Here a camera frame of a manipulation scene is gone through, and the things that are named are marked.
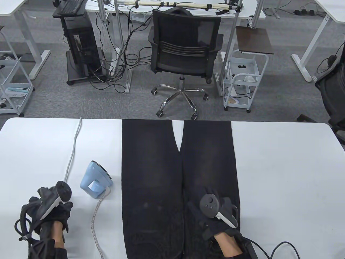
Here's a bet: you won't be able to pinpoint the black rolling computer stand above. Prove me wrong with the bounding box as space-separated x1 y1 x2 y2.
53 5 108 86

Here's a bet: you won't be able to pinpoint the light blue electric iron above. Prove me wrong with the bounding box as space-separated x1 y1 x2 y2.
80 161 114 199

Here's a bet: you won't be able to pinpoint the person's right hand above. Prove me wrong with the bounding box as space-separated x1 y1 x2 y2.
187 188 241 240

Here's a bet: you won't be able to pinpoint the black lattice wrist module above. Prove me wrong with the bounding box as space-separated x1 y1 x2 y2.
27 237 68 259

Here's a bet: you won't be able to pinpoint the black wrist box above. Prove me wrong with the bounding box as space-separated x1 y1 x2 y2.
237 235 258 259

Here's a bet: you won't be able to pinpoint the white table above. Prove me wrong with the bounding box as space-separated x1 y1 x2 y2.
0 117 345 259

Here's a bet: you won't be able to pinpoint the black high-back mesh chair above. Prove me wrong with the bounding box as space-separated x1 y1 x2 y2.
296 42 345 145

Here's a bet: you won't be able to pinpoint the black keyboard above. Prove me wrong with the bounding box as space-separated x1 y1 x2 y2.
60 0 84 14

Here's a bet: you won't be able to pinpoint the black trousers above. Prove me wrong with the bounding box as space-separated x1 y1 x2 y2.
121 119 241 259

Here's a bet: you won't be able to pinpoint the white wire shelf cart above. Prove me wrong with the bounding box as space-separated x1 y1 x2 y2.
0 26 35 118

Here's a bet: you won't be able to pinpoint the black mesh office chair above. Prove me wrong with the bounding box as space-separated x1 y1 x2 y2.
148 7 224 120

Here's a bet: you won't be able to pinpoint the black glove cable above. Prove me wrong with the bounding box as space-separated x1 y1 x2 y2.
15 208 41 243
251 241 299 259

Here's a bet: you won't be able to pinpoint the grey power strip cable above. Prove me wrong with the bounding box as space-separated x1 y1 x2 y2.
64 117 82 184

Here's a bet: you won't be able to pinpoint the braided iron cord with plug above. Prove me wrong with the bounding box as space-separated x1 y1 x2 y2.
91 186 111 259

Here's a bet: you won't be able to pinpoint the dark brown side table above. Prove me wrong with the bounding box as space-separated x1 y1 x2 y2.
235 26 274 55

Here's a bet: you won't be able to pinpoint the long white desk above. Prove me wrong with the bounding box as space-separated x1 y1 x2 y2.
86 0 267 21

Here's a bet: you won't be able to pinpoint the person's right forearm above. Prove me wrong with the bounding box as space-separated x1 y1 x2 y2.
213 233 243 259

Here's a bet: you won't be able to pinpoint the white desk with angled leg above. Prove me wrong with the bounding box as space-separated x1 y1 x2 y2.
0 0 51 80

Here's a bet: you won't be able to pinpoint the aluminium frame post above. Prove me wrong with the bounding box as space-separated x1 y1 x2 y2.
216 0 243 97
115 0 133 93

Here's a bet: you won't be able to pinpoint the person's left hand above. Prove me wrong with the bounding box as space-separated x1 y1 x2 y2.
20 186 74 235

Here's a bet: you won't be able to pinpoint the black computer tower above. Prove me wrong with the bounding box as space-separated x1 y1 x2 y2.
64 15 99 73

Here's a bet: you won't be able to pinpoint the tangle of black floor cables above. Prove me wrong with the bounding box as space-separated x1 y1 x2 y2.
90 5 153 93

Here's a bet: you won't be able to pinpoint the white desk with foot bar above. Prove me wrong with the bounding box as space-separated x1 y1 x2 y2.
291 0 345 83

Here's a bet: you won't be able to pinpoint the white rolling cart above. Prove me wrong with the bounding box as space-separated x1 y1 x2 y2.
222 49 269 113

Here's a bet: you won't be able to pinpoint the grey white handheld controller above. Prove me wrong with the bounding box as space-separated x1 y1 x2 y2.
35 181 72 219
199 194 239 228

